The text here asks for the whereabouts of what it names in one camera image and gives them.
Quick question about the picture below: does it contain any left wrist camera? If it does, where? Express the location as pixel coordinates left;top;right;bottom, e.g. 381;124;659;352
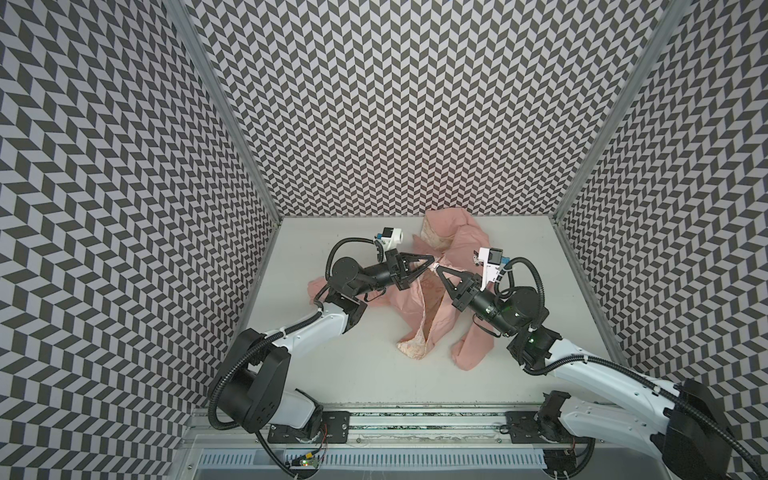
375;227;404;252

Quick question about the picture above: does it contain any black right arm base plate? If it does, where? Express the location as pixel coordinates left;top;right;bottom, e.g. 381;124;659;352
499;410;589;446

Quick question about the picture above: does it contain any aluminium corner post left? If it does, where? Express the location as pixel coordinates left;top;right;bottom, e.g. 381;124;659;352
163;0;282;224

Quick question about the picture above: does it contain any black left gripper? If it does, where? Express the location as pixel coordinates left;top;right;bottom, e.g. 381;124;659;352
348;248;431;294

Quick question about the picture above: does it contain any black left corrugated cable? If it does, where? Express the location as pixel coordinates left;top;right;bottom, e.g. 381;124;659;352
206;236;385;432

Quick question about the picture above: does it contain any black right corrugated cable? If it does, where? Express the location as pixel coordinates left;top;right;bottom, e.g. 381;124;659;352
494;256;768;480

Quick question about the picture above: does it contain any pink Snoopy zip jacket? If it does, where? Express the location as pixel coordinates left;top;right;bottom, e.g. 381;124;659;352
307;206;511;371

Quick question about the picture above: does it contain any aluminium corner post right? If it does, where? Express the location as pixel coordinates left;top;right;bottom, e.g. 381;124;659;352
552;1;692;226

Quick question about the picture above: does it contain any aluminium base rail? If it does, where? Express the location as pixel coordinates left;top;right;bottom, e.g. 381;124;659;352
173;403;685;454

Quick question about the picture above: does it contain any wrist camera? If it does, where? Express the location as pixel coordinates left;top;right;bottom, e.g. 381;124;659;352
473;247;510;291
375;227;404;252

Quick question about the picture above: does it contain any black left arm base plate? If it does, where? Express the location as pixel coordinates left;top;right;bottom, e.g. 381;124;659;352
267;410;351;445

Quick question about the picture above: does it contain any aluminium corner post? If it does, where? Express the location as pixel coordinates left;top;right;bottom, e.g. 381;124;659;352
552;1;692;226
163;0;282;224

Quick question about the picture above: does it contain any small green circuit board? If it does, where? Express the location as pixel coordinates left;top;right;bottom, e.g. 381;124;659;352
290;453;320;469

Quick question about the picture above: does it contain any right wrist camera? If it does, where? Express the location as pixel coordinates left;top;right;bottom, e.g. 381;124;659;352
473;247;510;291

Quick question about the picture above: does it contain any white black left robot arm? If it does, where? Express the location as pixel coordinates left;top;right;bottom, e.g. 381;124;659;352
207;249;435;439

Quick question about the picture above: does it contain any black corrugated cable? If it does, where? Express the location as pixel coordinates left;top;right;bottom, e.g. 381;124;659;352
206;236;385;432
494;256;768;480

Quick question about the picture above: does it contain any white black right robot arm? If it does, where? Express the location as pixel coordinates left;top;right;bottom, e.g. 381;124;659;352
436;266;738;479

